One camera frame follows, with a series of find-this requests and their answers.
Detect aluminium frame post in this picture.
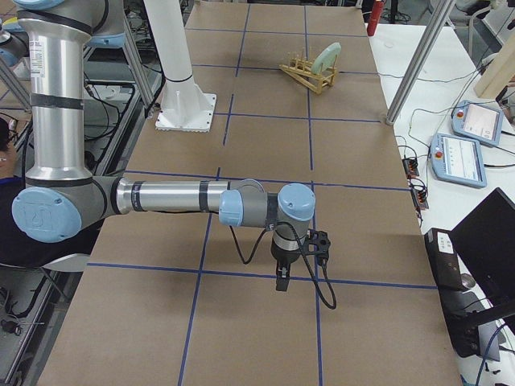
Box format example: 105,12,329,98
385,0,455,125

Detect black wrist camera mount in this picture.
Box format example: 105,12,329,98
303,229,331,267

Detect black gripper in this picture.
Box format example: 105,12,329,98
270,223,300,292

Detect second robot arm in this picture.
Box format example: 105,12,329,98
1,16,29,67

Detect far teach pendant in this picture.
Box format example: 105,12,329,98
451,100,504,147

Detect wooden plank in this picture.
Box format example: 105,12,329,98
474,33,515,100

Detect far orange black connector box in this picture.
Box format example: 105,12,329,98
402,157,419,179

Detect orange black connector box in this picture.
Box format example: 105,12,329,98
402,157,419,179
410,187,429,211

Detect red bottle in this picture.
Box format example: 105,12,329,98
367,0,385,37

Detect wooden dish rack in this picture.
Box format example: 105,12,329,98
278,56,339,95

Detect near teach pendant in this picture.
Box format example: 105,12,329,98
430,133,487,188

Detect teach pendant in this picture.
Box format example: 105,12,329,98
451,100,504,147
430,133,487,188

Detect black computer box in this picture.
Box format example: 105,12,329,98
424,227,515,359

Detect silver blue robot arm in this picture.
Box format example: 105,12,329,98
11,1,315,291

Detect white pedestal column base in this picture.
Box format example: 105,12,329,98
144,0,216,133

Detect black monitor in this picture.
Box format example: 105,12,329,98
451,187,514,306

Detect light green plate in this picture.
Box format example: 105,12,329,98
311,42,341,75

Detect near orange black connector box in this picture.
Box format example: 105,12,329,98
410,187,429,211

